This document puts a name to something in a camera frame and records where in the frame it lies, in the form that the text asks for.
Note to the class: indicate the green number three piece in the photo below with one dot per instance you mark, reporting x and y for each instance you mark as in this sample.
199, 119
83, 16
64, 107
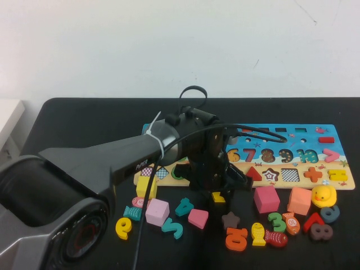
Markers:
281, 222

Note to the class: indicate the red wooden fish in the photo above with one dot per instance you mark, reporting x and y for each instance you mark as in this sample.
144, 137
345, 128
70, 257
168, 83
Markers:
278, 239

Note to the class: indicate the orange plus sign piece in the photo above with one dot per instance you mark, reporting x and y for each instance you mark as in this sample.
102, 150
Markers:
313, 174

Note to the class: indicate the pink wooden fish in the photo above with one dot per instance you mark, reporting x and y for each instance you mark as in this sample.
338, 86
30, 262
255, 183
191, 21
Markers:
137, 202

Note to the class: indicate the magenta foam cube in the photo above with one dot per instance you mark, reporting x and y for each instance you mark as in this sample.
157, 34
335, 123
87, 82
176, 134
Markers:
265, 198

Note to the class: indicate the white cabinet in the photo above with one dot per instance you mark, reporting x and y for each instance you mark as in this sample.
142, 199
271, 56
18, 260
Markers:
8, 118

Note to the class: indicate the yellow equals sign piece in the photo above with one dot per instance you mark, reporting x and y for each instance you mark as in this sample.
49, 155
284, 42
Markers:
337, 171

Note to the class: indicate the teal number four piece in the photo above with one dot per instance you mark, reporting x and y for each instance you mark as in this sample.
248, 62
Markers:
182, 210

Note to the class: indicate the teal wooden fish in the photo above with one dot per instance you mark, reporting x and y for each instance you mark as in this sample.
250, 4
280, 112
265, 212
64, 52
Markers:
133, 213

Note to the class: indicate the salmon foam cube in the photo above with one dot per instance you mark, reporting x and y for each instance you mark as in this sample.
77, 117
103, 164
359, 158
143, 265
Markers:
299, 200

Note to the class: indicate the yellow rubber duck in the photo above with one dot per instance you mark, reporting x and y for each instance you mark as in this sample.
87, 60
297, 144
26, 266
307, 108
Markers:
324, 194

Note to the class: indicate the white zip tie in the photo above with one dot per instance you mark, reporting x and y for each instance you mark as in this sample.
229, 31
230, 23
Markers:
156, 137

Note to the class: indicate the red triangle piece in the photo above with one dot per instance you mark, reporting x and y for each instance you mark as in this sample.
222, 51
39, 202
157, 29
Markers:
256, 176

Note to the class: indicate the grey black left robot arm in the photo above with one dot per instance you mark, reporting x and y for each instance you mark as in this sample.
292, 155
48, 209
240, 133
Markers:
84, 157

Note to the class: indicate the brown star piece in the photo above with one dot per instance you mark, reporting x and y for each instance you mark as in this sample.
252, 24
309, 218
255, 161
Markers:
230, 220

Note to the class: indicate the pink trapezoid piece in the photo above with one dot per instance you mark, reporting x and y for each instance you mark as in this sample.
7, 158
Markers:
198, 217

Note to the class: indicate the red number seven piece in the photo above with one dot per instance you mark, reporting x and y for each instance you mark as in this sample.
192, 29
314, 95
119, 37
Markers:
309, 222

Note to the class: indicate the wooden number shape puzzle board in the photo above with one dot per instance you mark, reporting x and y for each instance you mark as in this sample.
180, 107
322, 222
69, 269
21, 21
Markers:
309, 135

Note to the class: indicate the orange wooden fish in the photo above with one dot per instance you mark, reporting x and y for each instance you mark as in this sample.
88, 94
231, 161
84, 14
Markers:
292, 224

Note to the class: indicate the pink greater-than sign piece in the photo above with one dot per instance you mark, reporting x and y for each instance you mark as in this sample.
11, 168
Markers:
334, 155

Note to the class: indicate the teal number two piece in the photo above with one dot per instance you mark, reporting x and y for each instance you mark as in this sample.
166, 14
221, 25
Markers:
177, 231

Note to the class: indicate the orange number ten piece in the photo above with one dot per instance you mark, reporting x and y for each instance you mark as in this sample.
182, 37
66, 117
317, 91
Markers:
235, 247

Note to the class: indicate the yellow wooden fish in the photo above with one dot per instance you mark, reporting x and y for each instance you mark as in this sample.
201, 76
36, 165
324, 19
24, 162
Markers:
257, 232

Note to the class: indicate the red minus sign piece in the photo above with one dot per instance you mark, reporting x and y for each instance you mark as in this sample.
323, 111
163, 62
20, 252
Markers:
326, 140

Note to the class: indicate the brown number eight piece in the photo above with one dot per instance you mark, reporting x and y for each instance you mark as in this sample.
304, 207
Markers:
321, 231

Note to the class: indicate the yellow pentagon piece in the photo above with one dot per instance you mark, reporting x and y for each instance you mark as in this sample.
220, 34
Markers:
218, 197

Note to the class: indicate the slate blue number nine piece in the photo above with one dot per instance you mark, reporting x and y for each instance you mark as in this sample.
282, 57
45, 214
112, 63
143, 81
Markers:
335, 215

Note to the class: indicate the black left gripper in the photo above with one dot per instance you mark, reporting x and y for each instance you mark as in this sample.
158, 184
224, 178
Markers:
205, 157

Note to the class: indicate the green circle piece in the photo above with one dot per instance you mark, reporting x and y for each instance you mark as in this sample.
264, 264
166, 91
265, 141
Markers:
175, 173

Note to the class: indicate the yellow foam cube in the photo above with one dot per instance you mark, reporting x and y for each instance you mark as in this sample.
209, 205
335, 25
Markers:
142, 185

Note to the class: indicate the yellow number six piece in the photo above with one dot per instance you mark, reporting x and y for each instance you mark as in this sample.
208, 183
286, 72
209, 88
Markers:
122, 233

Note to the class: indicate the light pink foam cube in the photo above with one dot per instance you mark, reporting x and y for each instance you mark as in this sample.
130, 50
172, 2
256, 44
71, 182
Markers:
157, 212

